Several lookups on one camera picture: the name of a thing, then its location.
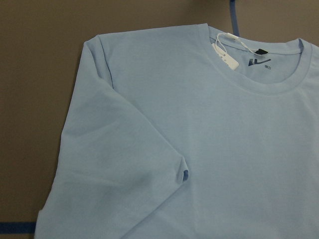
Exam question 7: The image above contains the light blue t-shirt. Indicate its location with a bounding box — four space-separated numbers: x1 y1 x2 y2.
35 23 319 239

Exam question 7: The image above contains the white garment tag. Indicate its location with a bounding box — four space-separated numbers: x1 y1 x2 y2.
212 33 239 70

